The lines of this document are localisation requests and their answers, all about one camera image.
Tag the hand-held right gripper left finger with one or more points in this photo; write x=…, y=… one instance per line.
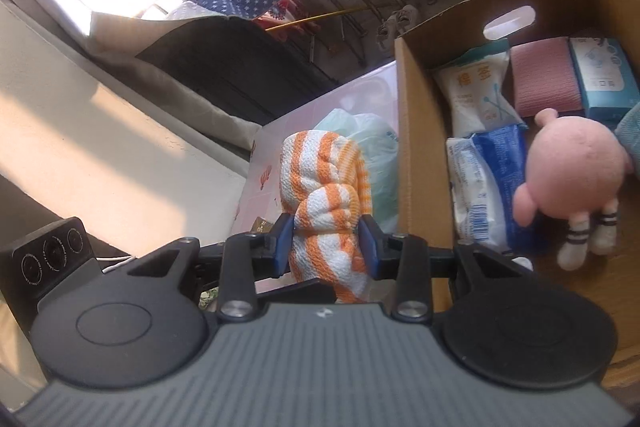
x=282, y=247

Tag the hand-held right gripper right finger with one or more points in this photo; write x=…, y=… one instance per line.
x=370, y=247

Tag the orange striped knotted towel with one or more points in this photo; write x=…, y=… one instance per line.
x=320, y=172

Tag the large cardboard box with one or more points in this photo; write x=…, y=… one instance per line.
x=420, y=132

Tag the blue wet wipes packet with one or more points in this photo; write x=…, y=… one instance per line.
x=492, y=167

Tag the white cotton swab packet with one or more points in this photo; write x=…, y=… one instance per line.
x=475, y=97

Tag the pink plush toy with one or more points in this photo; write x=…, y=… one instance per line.
x=575, y=167

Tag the pink cloth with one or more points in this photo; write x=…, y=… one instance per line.
x=545, y=77

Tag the knotted light blue towel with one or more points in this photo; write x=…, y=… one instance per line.
x=631, y=127

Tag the blue face mask box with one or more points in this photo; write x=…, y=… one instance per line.
x=605, y=77

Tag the small brown carton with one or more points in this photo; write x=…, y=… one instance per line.
x=262, y=225

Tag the tied pale green plastic bag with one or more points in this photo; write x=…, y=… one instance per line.
x=380, y=147

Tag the grey shoe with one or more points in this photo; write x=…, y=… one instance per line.
x=386, y=34
x=410, y=17

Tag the yellow pole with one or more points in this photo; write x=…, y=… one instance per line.
x=320, y=18

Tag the dark sliding door frame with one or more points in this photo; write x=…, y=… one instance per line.
x=225, y=62

